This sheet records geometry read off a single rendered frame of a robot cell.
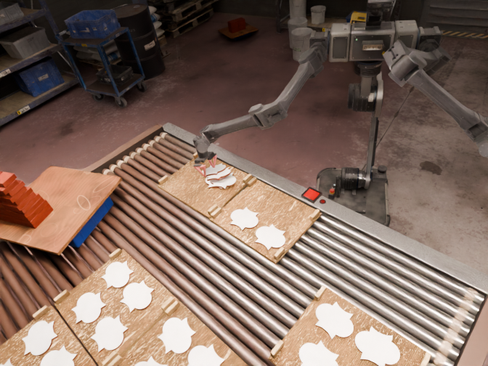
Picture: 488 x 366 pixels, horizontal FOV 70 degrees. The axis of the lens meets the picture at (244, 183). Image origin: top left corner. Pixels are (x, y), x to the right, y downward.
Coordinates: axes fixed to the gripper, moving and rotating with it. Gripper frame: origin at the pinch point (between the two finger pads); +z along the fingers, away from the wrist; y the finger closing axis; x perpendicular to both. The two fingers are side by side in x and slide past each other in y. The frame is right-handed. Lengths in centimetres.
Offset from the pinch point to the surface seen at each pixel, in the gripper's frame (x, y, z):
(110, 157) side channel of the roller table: 67, -5, -12
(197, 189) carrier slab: 3.1, -10.0, 5.6
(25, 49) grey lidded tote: 363, 160, -92
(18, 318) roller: 41, -99, 15
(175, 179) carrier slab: 19.0, -7.6, 1.3
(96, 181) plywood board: 49, -33, -12
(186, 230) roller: -3.8, -34.7, 13.7
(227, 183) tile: -12.1, -3.3, 5.8
